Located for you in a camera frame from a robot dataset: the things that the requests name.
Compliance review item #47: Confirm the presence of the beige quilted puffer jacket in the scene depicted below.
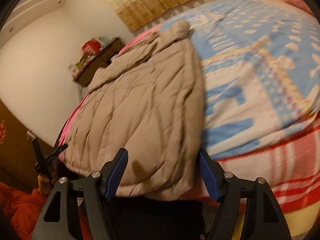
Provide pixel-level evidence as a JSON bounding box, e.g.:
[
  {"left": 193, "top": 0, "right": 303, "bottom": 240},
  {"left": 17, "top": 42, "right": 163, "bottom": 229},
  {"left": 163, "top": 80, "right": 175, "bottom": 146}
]
[{"left": 60, "top": 20, "right": 205, "bottom": 201}]

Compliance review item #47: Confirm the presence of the person's left hand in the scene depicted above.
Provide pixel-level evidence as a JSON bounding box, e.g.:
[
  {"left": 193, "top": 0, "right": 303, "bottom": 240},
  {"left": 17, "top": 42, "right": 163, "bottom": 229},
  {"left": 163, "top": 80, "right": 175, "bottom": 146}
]
[{"left": 37, "top": 171, "right": 59, "bottom": 196}]

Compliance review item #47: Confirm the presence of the dark brown wooden door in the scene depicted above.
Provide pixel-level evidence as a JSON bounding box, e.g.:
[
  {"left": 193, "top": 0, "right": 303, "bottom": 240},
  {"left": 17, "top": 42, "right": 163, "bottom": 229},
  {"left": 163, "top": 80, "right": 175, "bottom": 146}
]
[{"left": 0, "top": 100, "right": 54, "bottom": 190}]

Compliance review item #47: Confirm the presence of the pink knitted blanket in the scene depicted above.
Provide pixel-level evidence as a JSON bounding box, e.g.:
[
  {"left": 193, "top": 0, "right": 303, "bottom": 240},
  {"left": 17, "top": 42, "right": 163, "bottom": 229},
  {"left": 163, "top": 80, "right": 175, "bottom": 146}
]
[{"left": 54, "top": 23, "right": 162, "bottom": 148}]

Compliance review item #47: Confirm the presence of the orange red sleeve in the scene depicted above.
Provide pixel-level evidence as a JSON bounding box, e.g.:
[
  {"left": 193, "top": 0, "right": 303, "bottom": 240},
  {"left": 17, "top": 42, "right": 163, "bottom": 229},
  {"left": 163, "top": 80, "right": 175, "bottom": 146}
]
[{"left": 0, "top": 180, "right": 89, "bottom": 240}]

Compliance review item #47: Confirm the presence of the red white plaid blanket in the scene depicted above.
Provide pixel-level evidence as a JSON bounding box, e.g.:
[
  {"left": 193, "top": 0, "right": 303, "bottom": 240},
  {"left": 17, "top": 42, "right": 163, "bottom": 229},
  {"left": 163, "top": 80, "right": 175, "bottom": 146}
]
[{"left": 179, "top": 119, "right": 320, "bottom": 213}]

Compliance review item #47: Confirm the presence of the dark wooden cabinet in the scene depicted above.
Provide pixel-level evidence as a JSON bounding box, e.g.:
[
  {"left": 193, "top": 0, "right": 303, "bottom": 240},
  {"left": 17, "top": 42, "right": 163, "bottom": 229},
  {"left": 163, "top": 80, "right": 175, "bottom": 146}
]
[{"left": 73, "top": 37, "right": 125, "bottom": 87}]

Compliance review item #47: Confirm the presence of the blue patterned bed blanket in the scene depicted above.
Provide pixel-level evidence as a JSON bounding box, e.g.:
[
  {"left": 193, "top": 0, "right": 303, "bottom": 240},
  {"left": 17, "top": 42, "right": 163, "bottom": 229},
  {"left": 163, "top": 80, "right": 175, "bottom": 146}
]
[{"left": 161, "top": 0, "right": 319, "bottom": 159}]

